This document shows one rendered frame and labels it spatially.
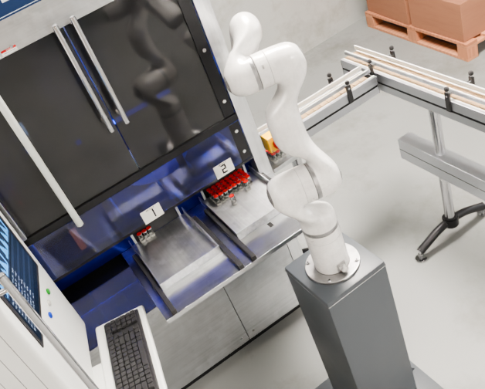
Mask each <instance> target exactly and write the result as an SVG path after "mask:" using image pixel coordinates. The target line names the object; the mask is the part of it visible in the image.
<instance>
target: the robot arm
mask: <svg viewBox="0 0 485 389"><path fill-rule="evenodd" d="M229 36H230V42H231V48H232V51H231V52H230V54H229V58H228V60H227V62H226V65H225V69H224V73H223V80H224V83H225V85H226V88H227V89H228V91H229V92H230V93H232V94H233V95H235V96H248V95H251V94H254V93H257V92H259V91H261V90H264V89H266V88H268V87H271V86H273V85H275V84H277V88H276V92H275V94H274V96H273V98H272V100H271V101H270V103H269V105H268V107H267V108H266V124H267V126H268V128H269V131H270V134H271V137H272V138H273V141H274V143H275V145H276V146H277V147H278V148H279V149H280V150H281V151H282V152H284V153H285V154H288V155H290V156H293V157H299V158H303V159H304V160H306V162H305V163H303V164H300V165H298V166H296V167H293V168H291V169H289V170H287V171H284V172H282V173H280V174H278V175H276V176H275V177H273V178H272V179H271V180H270V181H269V183H268V185H267V188H266V194H267V197H268V199H269V201H270V204H271V205H272V206H273V207H274V208H275V209H276V210H277V211H278V212H280V213H281V214H283V215H285V216H288V217H290V218H293V219H296V220H298V222H299V223H300V227H301V229H302V232H303V234H304V238H305V240H306V243H307V246H308V248H309V251H310V255H309V256H308V258H307V261H306V263H305V270H306V273H307V275H308V277H309V278H310V279H311V280H312V281H314V282H316V283H318V284H321V285H327V286H328V285H335V284H338V283H342V282H344V281H346V280H348V279H350V278H351V277H352V276H353V275H354V274H355V273H356V272H357V271H358V268H359V266H360V262H361V260H360V255H359V253H358V251H357V249H356V248H355V247H353V246H352V245H349V244H347V243H344V238H343V235H342V233H341V228H340V225H339V222H338V219H337V216H336V213H335V210H334V208H333V206H332V205H331V204H329V203H328V202H326V201H317V200H318V199H321V198H323V197H326V196H328V195H330V194H332V193H334V192H335V191H336V190H337V189H339V187H340V186H341V182H342V174H341V170H340V168H339V167H338V165H337V164H336V163H335V162H334V161H333V160H332V159H331V158H330V157H329V156H328V155H326V154H325V153H324V152H323V151H322V150H321V149H320V148H319V147H318V146H317V145H316V144H315V143H314V142H313V141H312V140H311V138H310V137H309V135H308V133H307V131H306V129H305V126H304V122H303V121H302V118H301V115H300V111H299V108H298V105H297V99H298V95H299V92H300V88H301V87H302V84H303V82H304V79H305V76H306V73H307V61H306V57H305V55H304V52H303V51H302V50H301V48H300V47H299V46H297V45H296V44H294V43H292V42H281V43H278V44H276V45H273V46H270V47H268V48H265V49H263V50H260V51H259V44H260V41H261V39H262V36H263V30H262V27H261V25H260V23H259V20H258V19H257V17H256V16H254V15H253V14H251V13H249V12H239V13H237V14H236V15H234V16H233V18H232V20H231V22H230V24H229Z"/></svg>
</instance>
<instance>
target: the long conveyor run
mask: <svg viewBox="0 0 485 389"><path fill-rule="evenodd" d="M354 48H355V49H357V50H356V52H353V53H352V52H348V51H344V54H345V55H347V57H346V58H343V59H341V65H342V69H343V72H344V75H345V74H346V73H349V72H350V71H352V70H353V69H355V68H356V67H358V66H361V71H363V72H364V71H365V70H367V69H370V71H371V72H370V73H369V75H372V76H373V75H374V76H377V79H378V85H379V89H380V90H381V91H383V92H386V93H389V94H391V95H393V96H397V97H398V98H400V99H403V100H406V101H408V102H410V103H414V104H415V105H418V106H420V107H423V108H425V109H427V110H431V111H432V112H435V113H437V114H440V115H442V116H444V117H448V118H450V119H452V120H455V121H457V122H459V123H462V124H465V125H467V126H469V127H472V128H474V129H476V130H479V131H482V132H484V133H485V88H483V87H480V86H476V85H475V80H474V76H472V75H473V71H469V72H468V75H469V76H468V78H469V80H468V81H467V82H465V81H462V80H460V79H456V78H453V77H451V76H447V75H444V74H442V73H438V72H435V71H432V70H430V69H426V68H423V67H421V66H417V65H414V64H411V63H407V62H405V61H402V60H400V59H396V58H395V51H393V49H394V46H389V49H390V50H391V51H390V55H388V56H387V55H384V54H381V53H379V52H375V51H372V50H370V49H366V48H364V47H361V46H357V45H354Z"/></svg>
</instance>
